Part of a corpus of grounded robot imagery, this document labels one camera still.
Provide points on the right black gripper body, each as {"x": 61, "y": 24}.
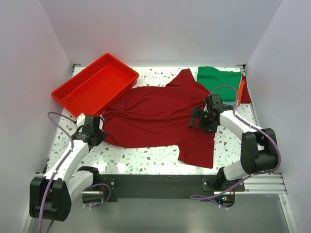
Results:
{"x": 204, "y": 122}

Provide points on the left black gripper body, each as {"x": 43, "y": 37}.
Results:
{"x": 101, "y": 135}

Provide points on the dark red polo shirt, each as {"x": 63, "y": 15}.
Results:
{"x": 153, "y": 116}

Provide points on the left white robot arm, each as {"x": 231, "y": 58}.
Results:
{"x": 52, "y": 193}

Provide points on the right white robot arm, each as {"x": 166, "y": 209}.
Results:
{"x": 259, "y": 151}

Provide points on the folded light blue shirt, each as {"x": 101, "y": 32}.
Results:
{"x": 231, "y": 103}

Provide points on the red plastic tray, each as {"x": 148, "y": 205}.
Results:
{"x": 96, "y": 87}

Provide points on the folded green t shirt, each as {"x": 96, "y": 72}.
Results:
{"x": 211, "y": 78}

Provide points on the folded dark red shirt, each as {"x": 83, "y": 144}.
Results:
{"x": 245, "y": 94}

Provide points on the folded orange shirt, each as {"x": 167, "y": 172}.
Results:
{"x": 241, "y": 91}

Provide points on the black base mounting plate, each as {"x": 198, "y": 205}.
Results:
{"x": 145, "y": 186}

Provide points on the aluminium frame rail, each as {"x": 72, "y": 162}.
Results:
{"x": 268, "y": 183}

